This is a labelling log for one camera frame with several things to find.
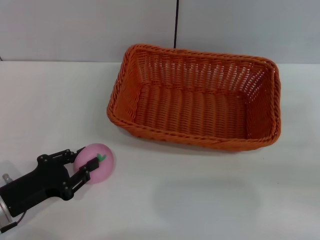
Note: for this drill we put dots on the orange woven plastic basket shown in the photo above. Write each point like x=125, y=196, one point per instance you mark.
x=190, y=112

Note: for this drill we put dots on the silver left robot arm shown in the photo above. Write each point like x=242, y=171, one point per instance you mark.
x=3, y=212

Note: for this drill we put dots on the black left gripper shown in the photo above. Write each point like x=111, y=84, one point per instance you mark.
x=37, y=182

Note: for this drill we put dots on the pink toy peach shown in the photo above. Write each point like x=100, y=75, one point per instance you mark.
x=101, y=172

